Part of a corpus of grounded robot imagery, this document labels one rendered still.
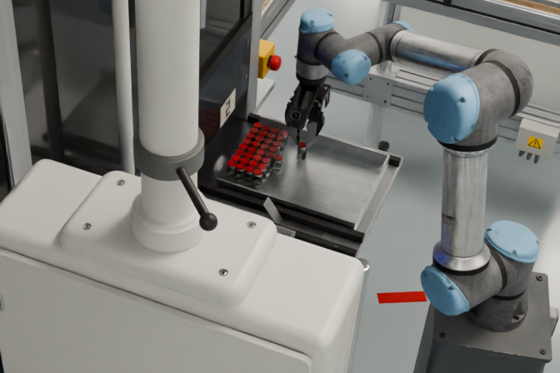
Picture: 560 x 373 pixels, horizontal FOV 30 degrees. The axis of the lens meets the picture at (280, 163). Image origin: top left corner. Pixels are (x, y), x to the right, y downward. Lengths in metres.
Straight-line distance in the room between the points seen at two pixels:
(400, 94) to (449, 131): 1.49
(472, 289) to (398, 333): 1.21
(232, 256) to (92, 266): 0.18
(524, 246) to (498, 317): 0.19
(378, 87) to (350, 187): 0.99
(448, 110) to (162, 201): 0.78
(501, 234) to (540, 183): 1.75
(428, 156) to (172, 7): 2.92
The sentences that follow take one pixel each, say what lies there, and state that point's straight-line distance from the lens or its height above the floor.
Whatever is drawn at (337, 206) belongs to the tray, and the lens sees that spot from 2.43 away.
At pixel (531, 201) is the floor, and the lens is 3.90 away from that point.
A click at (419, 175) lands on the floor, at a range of 3.89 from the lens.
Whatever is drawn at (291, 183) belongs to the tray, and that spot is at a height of 0.88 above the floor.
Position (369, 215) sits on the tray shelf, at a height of 0.88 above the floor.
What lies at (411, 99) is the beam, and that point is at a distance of 3.43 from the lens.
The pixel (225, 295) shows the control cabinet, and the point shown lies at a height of 1.58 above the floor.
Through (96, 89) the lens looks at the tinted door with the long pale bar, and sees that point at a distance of 1.79.
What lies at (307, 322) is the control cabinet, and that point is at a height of 1.55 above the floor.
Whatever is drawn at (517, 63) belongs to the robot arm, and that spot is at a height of 1.42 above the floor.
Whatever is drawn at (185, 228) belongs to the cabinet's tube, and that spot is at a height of 1.62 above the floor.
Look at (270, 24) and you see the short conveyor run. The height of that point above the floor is 0.88.
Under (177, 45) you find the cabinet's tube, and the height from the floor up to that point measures 1.89.
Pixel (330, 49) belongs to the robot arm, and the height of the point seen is 1.26.
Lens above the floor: 2.55
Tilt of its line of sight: 41 degrees down
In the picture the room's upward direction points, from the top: 5 degrees clockwise
